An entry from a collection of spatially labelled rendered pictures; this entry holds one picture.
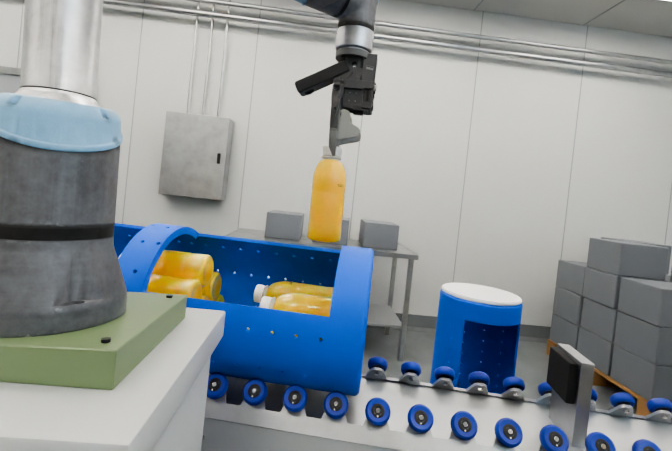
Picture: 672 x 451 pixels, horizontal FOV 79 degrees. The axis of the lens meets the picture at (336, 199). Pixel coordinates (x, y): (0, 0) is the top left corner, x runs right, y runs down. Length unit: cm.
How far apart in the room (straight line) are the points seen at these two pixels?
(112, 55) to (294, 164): 211
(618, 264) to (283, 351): 338
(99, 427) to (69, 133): 26
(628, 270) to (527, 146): 162
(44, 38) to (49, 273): 31
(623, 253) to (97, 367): 373
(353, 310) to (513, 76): 431
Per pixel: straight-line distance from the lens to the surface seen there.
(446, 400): 99
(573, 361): 92
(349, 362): 74
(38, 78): 64
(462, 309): 149
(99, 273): 49
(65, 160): 47
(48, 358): 45
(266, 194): 422
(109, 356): 42
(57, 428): 39
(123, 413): 40
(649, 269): 404
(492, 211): 462
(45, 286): 47
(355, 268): 75
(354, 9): 87
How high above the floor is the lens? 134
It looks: 1 degrees down
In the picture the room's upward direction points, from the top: 6 degrees clockwise
